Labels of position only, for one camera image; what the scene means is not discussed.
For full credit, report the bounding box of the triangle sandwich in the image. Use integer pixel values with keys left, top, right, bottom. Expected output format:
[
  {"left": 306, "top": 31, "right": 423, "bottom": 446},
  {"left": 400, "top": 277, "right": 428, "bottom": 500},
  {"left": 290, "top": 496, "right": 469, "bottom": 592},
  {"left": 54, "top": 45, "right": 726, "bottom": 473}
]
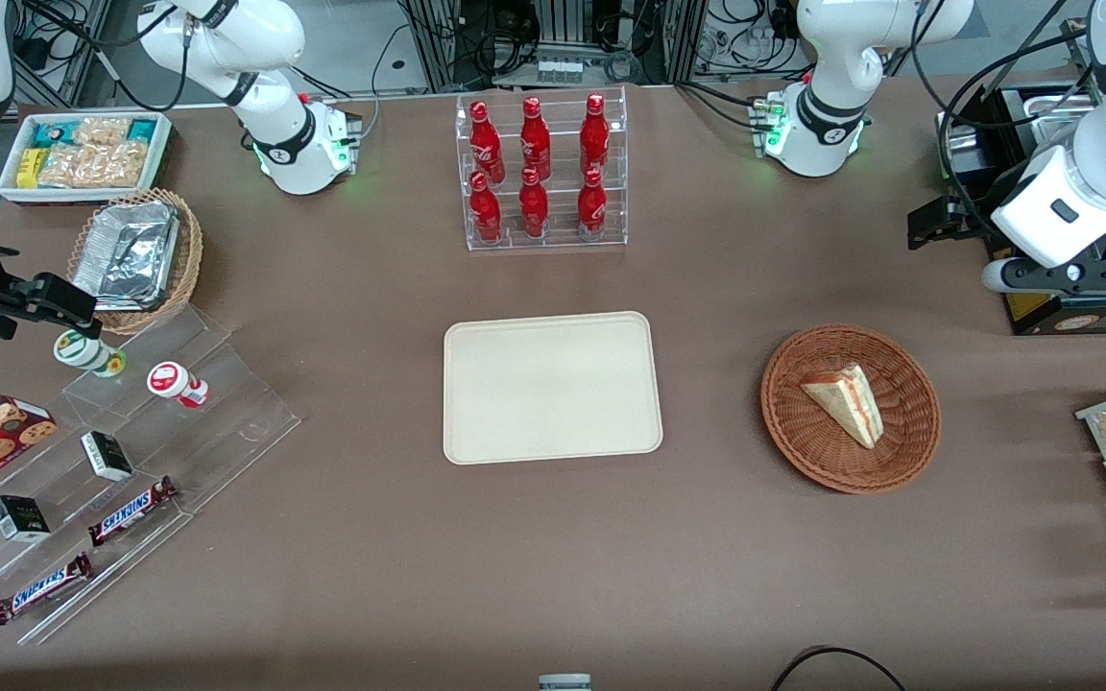
[{"left": 800, "top": 363, "right": 885, "bottom": 450}]

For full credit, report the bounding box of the aluminium foil tray stack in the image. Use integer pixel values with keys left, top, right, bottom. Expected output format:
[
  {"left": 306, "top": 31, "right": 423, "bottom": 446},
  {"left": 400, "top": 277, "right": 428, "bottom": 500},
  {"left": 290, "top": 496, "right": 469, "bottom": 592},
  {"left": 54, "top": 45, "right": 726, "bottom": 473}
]
[{"left": 71, "top": 200, "right": 181, "bottom": 313}]

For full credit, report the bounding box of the brown round wicker basket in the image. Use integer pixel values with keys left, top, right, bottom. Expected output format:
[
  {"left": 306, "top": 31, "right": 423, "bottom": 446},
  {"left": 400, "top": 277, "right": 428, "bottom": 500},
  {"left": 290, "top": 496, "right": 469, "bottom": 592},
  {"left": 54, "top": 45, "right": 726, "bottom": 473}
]
[{"left": 760, "top": 323, "right": 943, "bottom": 495}]

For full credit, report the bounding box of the beige plastic tray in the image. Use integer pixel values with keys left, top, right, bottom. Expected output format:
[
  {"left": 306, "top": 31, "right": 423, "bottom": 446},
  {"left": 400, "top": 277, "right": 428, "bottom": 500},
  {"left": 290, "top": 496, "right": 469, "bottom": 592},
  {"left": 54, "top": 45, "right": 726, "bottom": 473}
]
[{"left": 444, "top": 311, "right": 663, "bottom": 466}]

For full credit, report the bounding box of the white plastic snack bin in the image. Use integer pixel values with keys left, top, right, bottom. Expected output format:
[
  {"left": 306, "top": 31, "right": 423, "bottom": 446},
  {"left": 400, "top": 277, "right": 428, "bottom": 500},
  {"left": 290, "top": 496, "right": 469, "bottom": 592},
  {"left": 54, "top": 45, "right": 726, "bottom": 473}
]
[{"left": 0, "top": 110, "right": 176, "bottom": 207}]

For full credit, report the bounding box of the small clear cracker bag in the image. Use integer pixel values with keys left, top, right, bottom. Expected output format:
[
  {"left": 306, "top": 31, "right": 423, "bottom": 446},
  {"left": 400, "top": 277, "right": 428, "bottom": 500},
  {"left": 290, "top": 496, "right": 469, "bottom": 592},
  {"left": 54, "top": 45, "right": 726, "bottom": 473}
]
[{"left": 71, "top": 115, "right": 133, "bottom": 147}]

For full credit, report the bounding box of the large clear cracker bag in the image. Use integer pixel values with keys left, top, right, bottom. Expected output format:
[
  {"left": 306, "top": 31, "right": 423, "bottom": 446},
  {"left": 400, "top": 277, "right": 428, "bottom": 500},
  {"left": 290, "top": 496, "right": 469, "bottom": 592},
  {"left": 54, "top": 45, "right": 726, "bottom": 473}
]
[{"left": 38, "top": 142, "right": 151, "bottom": 189}]

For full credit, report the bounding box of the light wicker basket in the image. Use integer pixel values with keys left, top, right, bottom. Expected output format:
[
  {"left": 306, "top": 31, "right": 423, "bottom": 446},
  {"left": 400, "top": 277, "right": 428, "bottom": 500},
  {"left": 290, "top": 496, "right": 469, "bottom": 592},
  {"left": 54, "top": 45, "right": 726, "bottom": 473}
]
[{"left": 66, "top": 188, "right": 204, "bottom": 337}]

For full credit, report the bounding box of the Snickers chocolate bar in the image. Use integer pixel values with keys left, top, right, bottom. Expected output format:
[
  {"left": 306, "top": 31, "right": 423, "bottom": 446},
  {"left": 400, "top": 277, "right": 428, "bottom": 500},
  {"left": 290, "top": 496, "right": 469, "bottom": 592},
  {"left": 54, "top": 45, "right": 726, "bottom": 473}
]
[
  {"left": 87, "top": 476, "right": 180, "bottom": 548},
  {"left": 0, "top": 552, "right": 95, "bottom": 627}
]

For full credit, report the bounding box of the small black box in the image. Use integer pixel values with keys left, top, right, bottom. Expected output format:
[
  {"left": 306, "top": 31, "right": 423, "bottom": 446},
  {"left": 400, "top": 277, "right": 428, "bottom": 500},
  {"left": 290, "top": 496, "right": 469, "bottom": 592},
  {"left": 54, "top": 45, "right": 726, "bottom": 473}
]
[
  {"left": 80, "top": 431, "right": 134, "bottom": 483},
  {"left": 0, "top": 494, "right": 53, "bottom": 543}
]

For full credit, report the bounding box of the red cola bottle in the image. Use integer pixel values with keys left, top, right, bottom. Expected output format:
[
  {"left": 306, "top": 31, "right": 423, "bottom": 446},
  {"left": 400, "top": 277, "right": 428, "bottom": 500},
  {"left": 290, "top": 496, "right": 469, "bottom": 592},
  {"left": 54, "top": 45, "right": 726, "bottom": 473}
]
[
  {"left": 580, "top": 93, "right": 611, "bottom": 176},
  {"left": 520, "top": 96, "right": 552, "bottom": 181},
  {"left": 518, "top": 166, "right": 549, "bottom": 239},
  {"left": 469, "top": 100, "right": 506, "bottom": 185},
  {"left": 577, "top": 168, "right": 608, "bottom": 241},
  {"left": 469, "top": 171, "right": 503, "bottom": 244}
]

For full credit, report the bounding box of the green lid yogurt cup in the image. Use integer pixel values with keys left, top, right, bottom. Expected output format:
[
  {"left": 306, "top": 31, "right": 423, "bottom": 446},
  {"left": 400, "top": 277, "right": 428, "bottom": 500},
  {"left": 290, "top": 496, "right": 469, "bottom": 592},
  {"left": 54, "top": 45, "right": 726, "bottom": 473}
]
[{"left": 53, "top": 328, "right": 128, "bottom": 378}]

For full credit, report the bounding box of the red lid yogurt cup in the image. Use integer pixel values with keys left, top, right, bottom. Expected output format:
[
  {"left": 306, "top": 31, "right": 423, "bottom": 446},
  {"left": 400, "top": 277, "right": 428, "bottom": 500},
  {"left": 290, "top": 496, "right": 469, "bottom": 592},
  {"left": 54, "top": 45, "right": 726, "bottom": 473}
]
[{"left": 146, "top": 361, "right": 210, "bottom": 410}]

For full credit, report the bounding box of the clear acrylic bottle rack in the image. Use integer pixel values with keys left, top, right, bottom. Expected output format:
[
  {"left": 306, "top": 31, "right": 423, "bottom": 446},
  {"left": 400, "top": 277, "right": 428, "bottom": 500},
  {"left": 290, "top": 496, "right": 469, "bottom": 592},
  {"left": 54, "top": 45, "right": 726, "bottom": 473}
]
[{"left": 455, "top": 84, "right": 629, "bottom": 252}]

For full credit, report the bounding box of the black floor cable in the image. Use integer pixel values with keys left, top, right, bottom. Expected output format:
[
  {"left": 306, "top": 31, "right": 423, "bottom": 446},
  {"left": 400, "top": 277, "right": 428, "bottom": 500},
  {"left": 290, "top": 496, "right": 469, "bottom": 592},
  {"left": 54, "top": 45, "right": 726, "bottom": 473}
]
[{"left": 769, "top": 646, "right": 909, "bottom": 691}]

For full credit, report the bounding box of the clear acrylic stepped display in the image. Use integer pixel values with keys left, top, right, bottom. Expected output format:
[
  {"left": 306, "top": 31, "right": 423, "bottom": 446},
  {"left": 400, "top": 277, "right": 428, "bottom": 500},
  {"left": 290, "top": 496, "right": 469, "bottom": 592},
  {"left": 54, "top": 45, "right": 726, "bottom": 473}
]
[{"left": 0, "top": 305, "right": 302, "bottom": 646}]

